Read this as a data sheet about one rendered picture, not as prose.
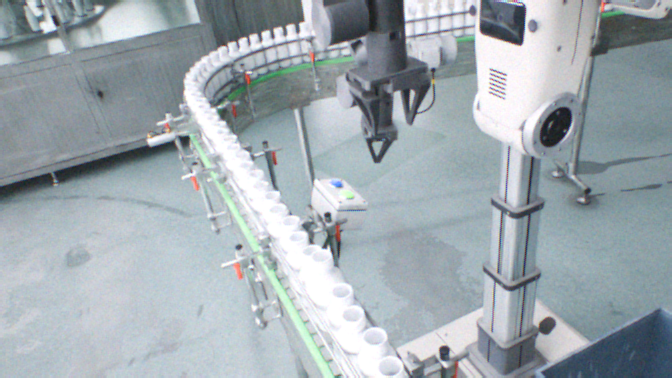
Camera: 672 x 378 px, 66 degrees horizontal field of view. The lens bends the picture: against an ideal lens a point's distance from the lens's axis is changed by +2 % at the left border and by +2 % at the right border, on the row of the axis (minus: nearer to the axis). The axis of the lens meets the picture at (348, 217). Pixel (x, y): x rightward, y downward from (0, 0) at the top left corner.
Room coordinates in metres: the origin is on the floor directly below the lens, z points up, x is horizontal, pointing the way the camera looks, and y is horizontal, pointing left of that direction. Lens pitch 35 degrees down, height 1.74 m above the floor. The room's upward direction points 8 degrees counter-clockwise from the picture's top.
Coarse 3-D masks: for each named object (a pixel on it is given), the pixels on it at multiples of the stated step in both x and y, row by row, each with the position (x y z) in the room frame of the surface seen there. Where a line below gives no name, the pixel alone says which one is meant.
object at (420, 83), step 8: (416, 72) 0.71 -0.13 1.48; (392, 80) 0.70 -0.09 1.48; (400, 80) 0.70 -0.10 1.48; (408, 80) 0.71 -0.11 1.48; (416, 80) 0.71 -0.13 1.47; (424, 80) 0.72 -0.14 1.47; (384, 88) 0.71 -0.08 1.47; (392, 88) 0.70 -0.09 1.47; (400, 88) 0.70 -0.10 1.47; (408, 88) 0.71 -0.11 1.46; (416, 88) 0.72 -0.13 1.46; (424, 88) 0.72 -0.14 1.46; (408, 96) 0.76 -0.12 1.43; (416, 96) 0.72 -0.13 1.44; (424, 96) 0.73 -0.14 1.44; (408, 104) 0.76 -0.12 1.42; (416, 104) 0.73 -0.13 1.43; (408, 112) 0.75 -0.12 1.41; (416, 112) 0.73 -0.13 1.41; (408, 120) 0.75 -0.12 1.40
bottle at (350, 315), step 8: (344, 312) 0.58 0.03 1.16; (352, 312) 0.59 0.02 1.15; (360, 312) 0.58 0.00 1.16; (344, 320) 0.56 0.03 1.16; (352, 320) 0.59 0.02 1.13; (360, 320) 0.56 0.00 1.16; (344, 328) 0.56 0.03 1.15; (352, 328) 0.55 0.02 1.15; (360, 328) 0.56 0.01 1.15; (368, 328) 0.57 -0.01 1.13; (344, 336) 0.56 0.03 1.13; (352, 336) 0.56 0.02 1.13; (360, 336) 0.55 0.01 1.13; (344, 344) 0.55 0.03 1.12; (352, 344) 0.55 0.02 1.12; (360, 344) 0.55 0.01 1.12; (344, 352) 0.55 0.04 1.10; (352, 352) 0.54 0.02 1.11; (344, 360) 0.56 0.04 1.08; (352, 360) 0.55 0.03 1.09; (344, 368) 0.56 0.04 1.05; (352, 376) 0.55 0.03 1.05; (360, 376) 0.54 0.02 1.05
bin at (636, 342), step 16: (640, 320) 0.67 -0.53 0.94; (656, 320) 0.69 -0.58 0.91; (608, 336) 0.64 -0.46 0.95; (624, 336) 0.66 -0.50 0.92; (640, 336) 0.67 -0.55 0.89; (656, 336) 0.68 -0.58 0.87; (576, 352) 0.61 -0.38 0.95; (592, 352) 0.63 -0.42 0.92; (608, 352) 0.64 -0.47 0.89; (624, 352) 0.66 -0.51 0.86; (640, 352) 0.68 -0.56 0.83; (656, 352) 0.67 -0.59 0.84; (544, 368) 0.58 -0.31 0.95; (560, 368) 0.60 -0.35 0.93; (576, 368) 0.61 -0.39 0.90; (592, 368) 0.63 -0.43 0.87; (608, 368) 0.65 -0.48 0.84; (624, 368) 0.67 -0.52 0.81; (640, 368) 0.69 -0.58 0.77; (656, 368) 0.66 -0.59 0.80
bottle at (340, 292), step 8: (336, 288) 0.64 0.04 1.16; (344, 288) 0.64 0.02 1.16; (336, 296) 0.64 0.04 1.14; (344, 296) 0.65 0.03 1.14; (352, 296) 0.62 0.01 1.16; (336, 304) 0.61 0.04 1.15; (344, 304) 0.61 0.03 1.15; (352, 304) 0.62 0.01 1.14; (360, 304) 0.64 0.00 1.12; (328, 312) 0.63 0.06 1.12; (336, 312) 0.62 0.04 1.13; (328, 320) 0.63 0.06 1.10; (336, 320) 0.61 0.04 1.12; (336, 328) 0.61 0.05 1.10; (336, 336) 0.61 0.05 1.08; (336, 352) 0.62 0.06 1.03
